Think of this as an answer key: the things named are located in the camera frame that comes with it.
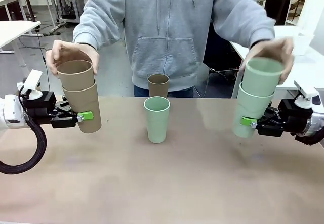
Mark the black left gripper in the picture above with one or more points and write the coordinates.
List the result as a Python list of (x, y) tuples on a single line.
[(40, 112)]

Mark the black pole stand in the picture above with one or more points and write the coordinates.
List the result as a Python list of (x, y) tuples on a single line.
[(27, 1)]

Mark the white side table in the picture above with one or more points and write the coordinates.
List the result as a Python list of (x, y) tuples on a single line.
[(15, 29)]

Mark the person body grey hoodie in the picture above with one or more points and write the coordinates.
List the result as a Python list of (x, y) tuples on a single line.
[(164, 44)]

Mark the person's right forearm grey sleeve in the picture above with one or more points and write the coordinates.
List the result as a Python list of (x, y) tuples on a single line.
[(88, 32)]

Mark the white plastic basket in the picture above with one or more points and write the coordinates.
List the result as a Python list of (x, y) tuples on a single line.
[(303, 44)]

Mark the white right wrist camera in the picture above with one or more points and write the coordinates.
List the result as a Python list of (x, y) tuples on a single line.
[(307, 91)]

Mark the black monitor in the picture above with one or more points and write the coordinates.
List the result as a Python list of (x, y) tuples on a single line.
[(281, 9)]

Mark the green cup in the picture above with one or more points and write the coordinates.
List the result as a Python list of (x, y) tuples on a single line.
[(157, 123), (263, 80), (249, 105)]

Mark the brown cup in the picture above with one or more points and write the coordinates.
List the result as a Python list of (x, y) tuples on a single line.
[(86, 98), (76, 78), (158, 87)]

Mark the person's right hand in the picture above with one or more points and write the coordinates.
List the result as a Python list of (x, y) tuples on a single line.
[(73, 52)]

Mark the person's left forearm grey sleeve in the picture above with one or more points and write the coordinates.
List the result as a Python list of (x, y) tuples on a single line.
[(253, 29)]

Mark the person's left hand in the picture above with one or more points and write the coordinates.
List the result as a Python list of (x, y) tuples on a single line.
[(276, 50)]

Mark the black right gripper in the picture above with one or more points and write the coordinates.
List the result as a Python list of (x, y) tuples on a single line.
[(293, 120)]

